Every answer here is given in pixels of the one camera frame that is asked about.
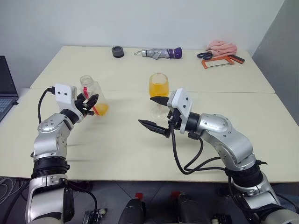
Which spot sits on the blue cloth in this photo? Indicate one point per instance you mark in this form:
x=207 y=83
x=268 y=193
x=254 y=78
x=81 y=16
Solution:
x=288 y=200

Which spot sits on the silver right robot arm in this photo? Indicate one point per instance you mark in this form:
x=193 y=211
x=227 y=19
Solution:
x=217 y=130

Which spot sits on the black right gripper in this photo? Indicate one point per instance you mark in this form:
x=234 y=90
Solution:
x=174 y=121

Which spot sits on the dark grey laptop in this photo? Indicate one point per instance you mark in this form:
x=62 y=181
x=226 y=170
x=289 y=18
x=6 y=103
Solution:
x=5 y=79

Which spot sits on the black rounded block, red tab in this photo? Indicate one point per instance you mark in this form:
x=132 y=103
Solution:
x=191 y=210
x=133 y=211

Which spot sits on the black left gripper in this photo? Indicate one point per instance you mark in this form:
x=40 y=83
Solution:
x=82 y=105

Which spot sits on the small black white bracket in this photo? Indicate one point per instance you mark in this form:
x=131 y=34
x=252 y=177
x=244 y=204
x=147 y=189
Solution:
x=98 y=213

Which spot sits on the orange hacksaw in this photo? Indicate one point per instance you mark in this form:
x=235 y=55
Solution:
x=204 y=64

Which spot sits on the folded silver purple umbrella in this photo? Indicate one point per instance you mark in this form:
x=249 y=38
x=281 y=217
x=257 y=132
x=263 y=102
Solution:
x=158 y=53

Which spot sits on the pink fluffy cloth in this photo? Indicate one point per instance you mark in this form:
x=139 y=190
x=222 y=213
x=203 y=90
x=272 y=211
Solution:
x=223 y=47

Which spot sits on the clear bottle with orange drink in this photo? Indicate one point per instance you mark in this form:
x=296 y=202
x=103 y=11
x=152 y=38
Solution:
x=93 y=88

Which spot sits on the clear wine glass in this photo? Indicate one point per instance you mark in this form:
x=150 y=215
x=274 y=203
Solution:
x=158 y=87

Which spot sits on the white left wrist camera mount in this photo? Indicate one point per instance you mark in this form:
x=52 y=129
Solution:
x=64 y=95

